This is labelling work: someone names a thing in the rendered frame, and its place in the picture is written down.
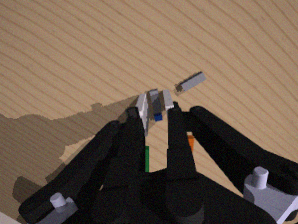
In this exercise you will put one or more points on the grey rod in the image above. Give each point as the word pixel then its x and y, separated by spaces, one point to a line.
pixel 193 81
pixel 155 101

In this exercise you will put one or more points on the orange rod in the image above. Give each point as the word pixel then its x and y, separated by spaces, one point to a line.
pixel 191 141

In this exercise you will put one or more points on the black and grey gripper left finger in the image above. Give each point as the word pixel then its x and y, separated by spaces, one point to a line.
pixel 85 174

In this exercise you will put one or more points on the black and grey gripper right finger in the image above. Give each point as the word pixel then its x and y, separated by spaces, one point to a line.
pixel 264 178

